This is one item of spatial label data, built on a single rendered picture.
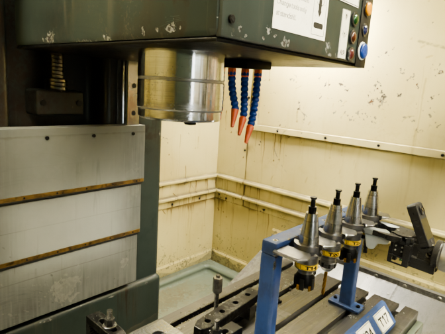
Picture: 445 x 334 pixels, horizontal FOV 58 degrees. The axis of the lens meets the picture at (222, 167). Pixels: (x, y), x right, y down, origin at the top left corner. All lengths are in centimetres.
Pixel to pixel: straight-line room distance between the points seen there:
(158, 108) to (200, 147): 130
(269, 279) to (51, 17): 70
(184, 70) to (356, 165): 110
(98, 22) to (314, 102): 115
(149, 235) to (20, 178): 51
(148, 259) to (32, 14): 85
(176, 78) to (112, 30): 13
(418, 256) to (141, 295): 88
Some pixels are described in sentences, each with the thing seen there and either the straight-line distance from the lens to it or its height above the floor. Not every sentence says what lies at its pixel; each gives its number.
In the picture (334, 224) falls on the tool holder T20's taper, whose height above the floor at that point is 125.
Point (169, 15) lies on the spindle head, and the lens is 60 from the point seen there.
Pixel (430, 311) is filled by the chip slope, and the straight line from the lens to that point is 164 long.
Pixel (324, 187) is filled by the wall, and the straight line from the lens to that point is 174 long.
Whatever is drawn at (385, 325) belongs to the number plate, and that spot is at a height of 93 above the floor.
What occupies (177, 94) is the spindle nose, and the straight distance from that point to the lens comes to 68.
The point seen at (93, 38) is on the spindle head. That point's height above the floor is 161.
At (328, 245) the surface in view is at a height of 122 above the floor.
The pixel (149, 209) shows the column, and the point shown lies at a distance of 138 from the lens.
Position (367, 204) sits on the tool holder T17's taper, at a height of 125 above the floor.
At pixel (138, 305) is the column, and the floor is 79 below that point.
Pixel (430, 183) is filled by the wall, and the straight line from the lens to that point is 158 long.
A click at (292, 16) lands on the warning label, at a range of 66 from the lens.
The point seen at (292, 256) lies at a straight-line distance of 85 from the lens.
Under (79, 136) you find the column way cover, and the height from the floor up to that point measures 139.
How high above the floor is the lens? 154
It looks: 11 degrees down
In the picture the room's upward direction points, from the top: 4 degrees clockwise
